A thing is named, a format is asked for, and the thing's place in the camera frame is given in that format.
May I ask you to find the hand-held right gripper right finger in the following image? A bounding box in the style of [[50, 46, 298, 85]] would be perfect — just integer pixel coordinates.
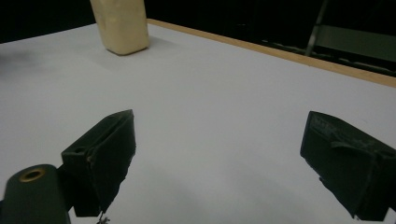
[[299, 110, 396, 222]]

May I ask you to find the grey flat panel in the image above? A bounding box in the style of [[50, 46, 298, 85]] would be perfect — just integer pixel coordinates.
[[312, 24, 396, 63]]

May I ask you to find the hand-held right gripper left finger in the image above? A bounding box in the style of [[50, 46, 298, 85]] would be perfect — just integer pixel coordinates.
[[56, 108, 137, 223]]

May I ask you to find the metal stand pole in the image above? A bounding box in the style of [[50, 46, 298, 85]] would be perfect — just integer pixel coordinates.
[[304, 0, 331, 57]]

